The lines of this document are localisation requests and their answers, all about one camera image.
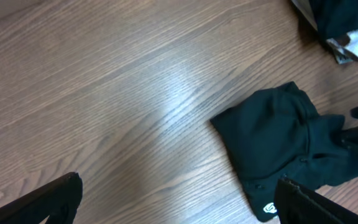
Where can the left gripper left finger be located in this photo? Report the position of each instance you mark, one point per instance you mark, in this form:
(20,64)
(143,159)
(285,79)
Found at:
(54,202)

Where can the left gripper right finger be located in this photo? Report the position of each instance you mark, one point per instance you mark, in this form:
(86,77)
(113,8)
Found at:
(296,204)

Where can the black t-shirt with logo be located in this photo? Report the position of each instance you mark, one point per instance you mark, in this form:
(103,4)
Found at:
(277,133)

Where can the folded beige garment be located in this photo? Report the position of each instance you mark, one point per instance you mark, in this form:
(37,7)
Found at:
(345,48)

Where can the folded black garment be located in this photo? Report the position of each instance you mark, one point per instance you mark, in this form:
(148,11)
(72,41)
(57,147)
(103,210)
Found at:
(334,18)

